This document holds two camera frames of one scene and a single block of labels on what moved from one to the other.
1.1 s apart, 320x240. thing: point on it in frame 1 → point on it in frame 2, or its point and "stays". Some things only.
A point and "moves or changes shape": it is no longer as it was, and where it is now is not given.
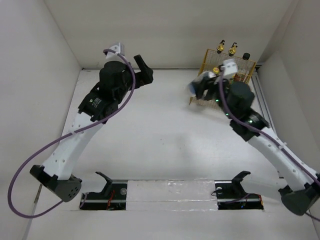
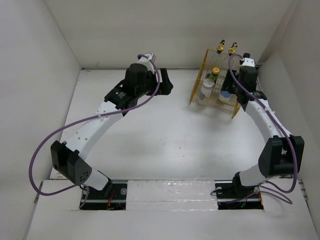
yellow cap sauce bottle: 216,70 stays
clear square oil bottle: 232,49 stays
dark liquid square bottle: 220,47 stays
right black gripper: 208,85 → 226,83
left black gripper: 144,77 → 165,86
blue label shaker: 203,76 moves or changes shape
